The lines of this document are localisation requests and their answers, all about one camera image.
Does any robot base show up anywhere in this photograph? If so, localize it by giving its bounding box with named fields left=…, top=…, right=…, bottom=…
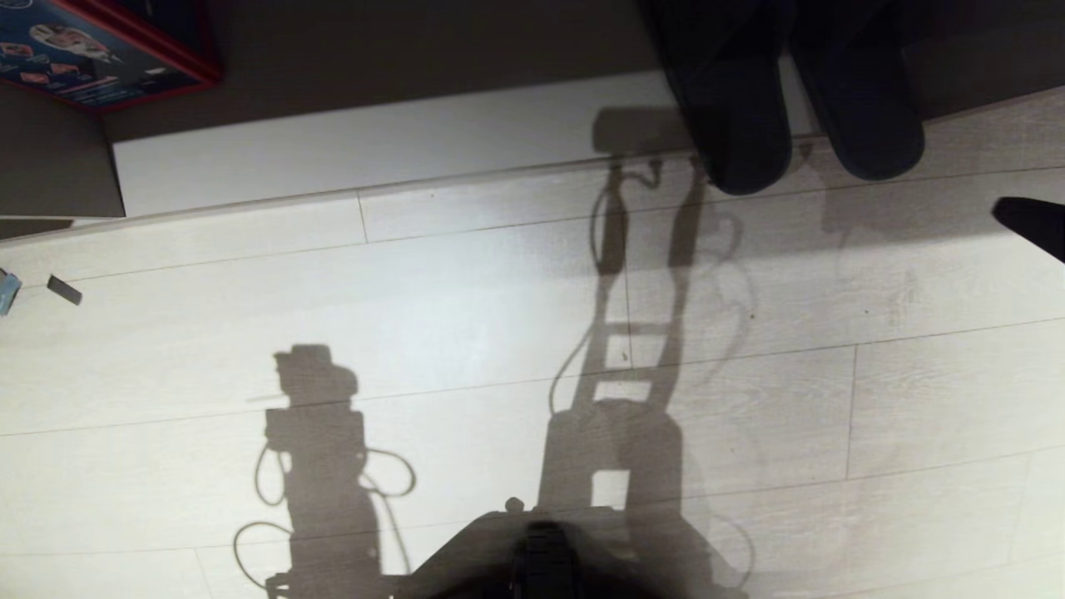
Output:
left=388, top=497, right=751, bottom=599

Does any white shoe shelf board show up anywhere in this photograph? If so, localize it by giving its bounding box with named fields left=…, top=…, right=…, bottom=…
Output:
left=111, top=70, right=823, bottom=220

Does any dark slipper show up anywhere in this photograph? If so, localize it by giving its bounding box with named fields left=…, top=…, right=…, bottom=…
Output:
left=789, top=0, right=927, bottom=182
left=639, top=0, right=794, bottom=197

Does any blue and red printed box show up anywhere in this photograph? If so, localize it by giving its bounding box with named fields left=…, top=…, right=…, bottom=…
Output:
left=0, top=0, right=224, bottom=114

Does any black pointed wedge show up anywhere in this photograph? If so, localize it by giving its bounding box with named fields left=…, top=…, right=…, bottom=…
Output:
left=993, top=196, right=1065, bottom=265

